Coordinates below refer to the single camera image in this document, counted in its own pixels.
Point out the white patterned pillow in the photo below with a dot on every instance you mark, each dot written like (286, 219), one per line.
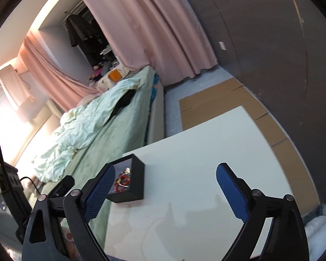
(106, 80)

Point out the black jewelry box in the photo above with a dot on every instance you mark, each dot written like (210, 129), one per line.
(137, 179)

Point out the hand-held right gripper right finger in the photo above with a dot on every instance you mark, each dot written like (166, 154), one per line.
(231, 190)

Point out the pink tied-back curtain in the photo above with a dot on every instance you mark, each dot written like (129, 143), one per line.
(51, 73)

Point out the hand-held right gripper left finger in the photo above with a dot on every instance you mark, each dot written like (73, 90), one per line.
(100, 190)

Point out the white fluffy cloth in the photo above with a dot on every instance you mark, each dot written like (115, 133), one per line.
(316, 223)

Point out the large pink curtain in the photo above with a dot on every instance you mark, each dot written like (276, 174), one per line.
(152, 32)

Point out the beige roller blind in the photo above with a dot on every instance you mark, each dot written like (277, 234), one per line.
(12, 87)

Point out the orange box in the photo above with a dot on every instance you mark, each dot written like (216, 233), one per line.
(115, 76)

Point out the black garment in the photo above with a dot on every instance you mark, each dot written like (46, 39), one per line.
(124, 102)

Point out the light green quilt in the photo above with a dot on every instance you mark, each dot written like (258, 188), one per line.
(84, 125)

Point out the pink toy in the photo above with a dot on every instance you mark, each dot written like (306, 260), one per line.
(98, 72)

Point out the flat cardboard sheets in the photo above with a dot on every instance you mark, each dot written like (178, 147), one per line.
(214, 98)

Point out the bed with green sheet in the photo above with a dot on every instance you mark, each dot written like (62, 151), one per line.
(130, 122)

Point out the black rectangular object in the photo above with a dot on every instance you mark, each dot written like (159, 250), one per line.
(63, 185)

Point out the black device on stand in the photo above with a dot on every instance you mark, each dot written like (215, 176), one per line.
(9, 185)

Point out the white wall switch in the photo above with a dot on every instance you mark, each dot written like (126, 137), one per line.
(222, 45)

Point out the hanging dark clothes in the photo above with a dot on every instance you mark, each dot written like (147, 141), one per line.
(81, 30)

